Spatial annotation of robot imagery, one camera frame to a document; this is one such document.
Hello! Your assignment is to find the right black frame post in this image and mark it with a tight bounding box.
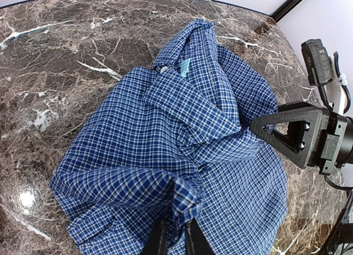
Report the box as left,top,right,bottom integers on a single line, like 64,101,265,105
270,0,304,23

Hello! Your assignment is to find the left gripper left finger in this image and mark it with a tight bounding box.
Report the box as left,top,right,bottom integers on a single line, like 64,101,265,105
140,219,168,255

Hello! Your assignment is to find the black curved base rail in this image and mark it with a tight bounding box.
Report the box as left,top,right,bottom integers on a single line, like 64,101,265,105
318,190,352,255

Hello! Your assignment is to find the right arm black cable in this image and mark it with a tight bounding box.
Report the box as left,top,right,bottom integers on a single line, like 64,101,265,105
317,51,353,189

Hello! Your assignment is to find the blue checked long sleeve shirt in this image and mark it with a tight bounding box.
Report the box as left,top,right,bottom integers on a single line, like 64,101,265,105
50,19,287,254

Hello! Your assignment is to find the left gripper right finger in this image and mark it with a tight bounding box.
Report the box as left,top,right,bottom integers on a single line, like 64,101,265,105
185,219,214,255

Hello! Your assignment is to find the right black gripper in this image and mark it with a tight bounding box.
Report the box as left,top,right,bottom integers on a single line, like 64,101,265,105
250,103,352,176

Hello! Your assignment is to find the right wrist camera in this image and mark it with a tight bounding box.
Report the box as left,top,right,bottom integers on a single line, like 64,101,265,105
301,39,333,87

